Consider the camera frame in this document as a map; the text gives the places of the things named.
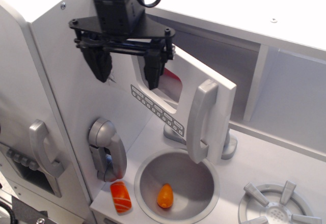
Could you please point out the orange toy carrot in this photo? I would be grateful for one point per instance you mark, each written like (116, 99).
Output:
(165, 197)

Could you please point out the red toy chili pepper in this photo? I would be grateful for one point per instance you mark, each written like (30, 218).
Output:
(171, 80)

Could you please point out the white microwave door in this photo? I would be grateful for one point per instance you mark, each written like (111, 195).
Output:
(192, 73)

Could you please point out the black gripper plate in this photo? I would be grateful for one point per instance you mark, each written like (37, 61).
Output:
(122, 26)

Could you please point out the grey stove burner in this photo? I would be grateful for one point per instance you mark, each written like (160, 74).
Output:
(274, 203)

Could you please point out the grey fridge door handle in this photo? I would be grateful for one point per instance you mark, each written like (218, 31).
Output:
(38, 133)

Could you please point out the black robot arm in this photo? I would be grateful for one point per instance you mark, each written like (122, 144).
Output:
(122, 26)

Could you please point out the white fridge door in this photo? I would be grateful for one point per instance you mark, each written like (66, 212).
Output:
(25, 97)

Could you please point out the orange salmon sushi toy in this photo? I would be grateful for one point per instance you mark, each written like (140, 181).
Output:
(121, 198)

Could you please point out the grey toy wall phone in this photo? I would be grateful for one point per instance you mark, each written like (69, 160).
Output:
(107, 150)

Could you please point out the grey toy faucet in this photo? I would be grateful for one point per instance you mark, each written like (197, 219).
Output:
(229, 148)

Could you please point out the grey ice dispenser panel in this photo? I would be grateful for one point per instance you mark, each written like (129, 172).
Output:
(29, 170)

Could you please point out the white toy kitchen cabinet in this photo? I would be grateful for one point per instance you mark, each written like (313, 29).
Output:
(273, 50)

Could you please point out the silver sink bowl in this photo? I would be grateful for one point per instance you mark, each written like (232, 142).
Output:
(195, 187)

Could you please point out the grey microwave door handle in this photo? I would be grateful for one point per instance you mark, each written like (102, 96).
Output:
(204, 99)

